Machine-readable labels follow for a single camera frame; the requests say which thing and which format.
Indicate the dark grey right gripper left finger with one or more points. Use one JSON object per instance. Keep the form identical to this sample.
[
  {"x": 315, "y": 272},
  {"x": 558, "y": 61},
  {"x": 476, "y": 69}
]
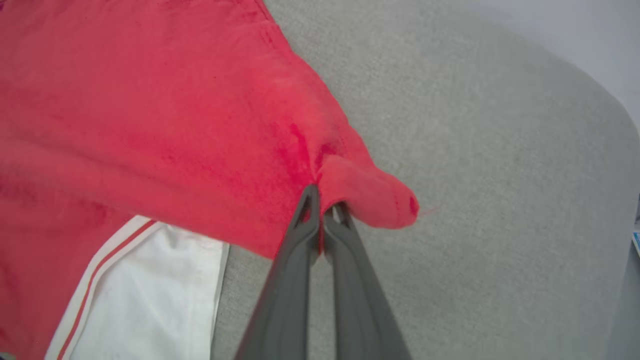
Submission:
[{"x": 287, "y": 300}]

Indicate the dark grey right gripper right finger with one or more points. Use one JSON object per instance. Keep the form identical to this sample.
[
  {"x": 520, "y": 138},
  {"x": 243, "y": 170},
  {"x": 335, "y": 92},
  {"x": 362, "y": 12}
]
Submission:
[{"x": 360, "y": 310}]

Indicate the red white basketball jersey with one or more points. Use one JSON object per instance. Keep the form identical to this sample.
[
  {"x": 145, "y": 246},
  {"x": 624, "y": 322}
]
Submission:
[{"x": 150, "y": 100}]

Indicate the grey fabric sofa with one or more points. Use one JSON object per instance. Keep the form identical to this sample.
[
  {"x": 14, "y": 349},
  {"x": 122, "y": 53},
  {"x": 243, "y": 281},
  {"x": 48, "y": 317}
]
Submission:
[{"x": 500, "y": 200}]

